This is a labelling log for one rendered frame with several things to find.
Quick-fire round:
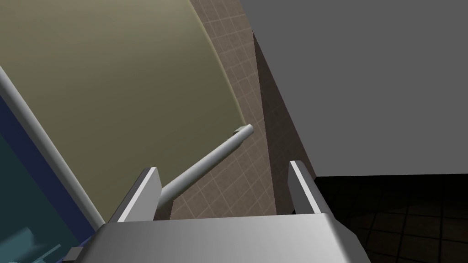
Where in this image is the long grey bar handle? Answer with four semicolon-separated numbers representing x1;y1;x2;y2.
0;65;107;231

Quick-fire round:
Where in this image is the short grey bar handle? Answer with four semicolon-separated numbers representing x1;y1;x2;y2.
156;123;255;211

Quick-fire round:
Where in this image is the grey cupboard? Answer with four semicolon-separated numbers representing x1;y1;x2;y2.
239;0;468;179

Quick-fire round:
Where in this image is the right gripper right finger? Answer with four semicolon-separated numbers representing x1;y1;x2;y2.
287;160;332;216

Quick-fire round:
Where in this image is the blue appliance door, teal window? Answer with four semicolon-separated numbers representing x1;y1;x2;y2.
0;95;96;263

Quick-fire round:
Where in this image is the beige appliance door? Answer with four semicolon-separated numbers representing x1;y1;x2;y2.
0;0;246;223

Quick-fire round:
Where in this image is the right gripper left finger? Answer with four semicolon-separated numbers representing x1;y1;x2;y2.
107;167;162;223

